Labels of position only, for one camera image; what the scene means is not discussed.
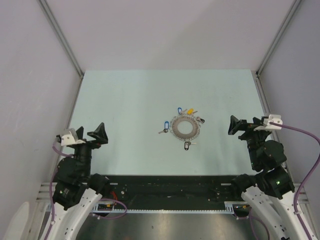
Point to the black key tag with key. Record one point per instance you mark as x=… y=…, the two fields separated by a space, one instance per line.
x=199 y=119

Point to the large silver keyring holder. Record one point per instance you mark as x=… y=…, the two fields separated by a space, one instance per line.
x=185 y=127

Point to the silver keys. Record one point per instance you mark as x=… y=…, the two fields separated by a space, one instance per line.
x=165 y=131

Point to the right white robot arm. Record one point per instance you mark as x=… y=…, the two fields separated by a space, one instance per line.
x=271 y=194

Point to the right aluminium frame post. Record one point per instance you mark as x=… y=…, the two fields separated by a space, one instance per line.
x=294 y=8

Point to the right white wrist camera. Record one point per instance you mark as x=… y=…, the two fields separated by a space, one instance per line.
x=273 y=122

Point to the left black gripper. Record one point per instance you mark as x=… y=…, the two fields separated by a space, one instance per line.
x=100 y=135

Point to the aluminium frame post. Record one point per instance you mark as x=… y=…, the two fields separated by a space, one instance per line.
x=49 y=15
x=294 y=8

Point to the left aluminium frame post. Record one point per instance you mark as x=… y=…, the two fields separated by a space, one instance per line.
x=49 y=15

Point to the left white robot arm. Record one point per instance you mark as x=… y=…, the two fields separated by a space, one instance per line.
x=73 y=190

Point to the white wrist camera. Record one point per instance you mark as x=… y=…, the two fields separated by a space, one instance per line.
x=273 y=122
x=69 y=137

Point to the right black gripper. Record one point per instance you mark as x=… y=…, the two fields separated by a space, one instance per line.
x=238 y=124

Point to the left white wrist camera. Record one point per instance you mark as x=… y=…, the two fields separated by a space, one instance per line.
x=69 y=137

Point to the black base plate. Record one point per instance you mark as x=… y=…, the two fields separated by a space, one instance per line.
x=218 y=188

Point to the yellow key tag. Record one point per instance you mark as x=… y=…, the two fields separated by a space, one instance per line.
x=190 y=111

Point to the white slotted cable duct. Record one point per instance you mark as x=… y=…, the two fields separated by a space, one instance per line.
x=183 y=205

